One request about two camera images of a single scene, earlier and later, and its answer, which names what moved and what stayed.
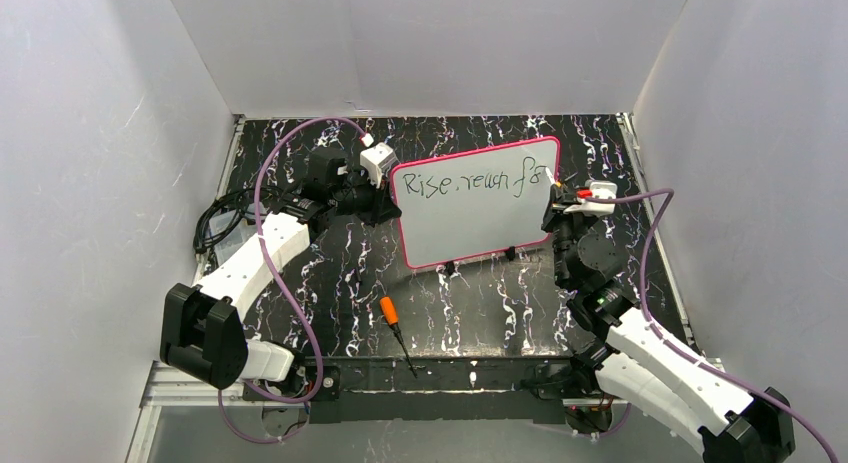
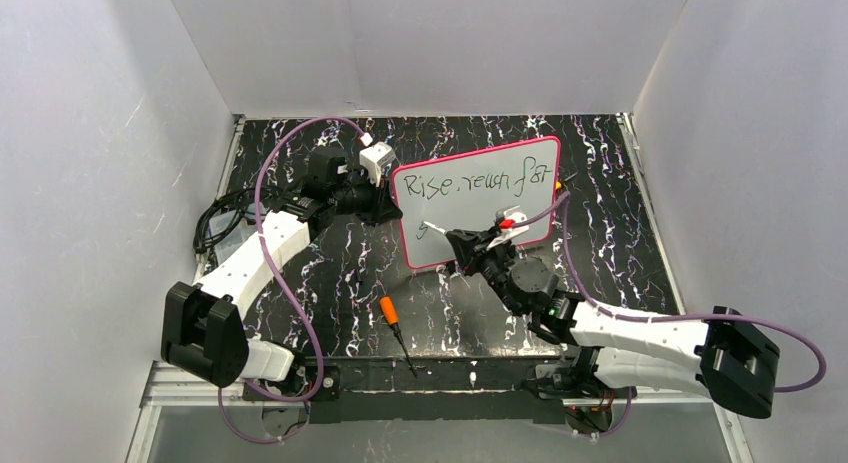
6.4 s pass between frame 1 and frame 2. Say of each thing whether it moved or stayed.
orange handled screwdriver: stayed
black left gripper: stayed
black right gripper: moved
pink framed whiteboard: stayed
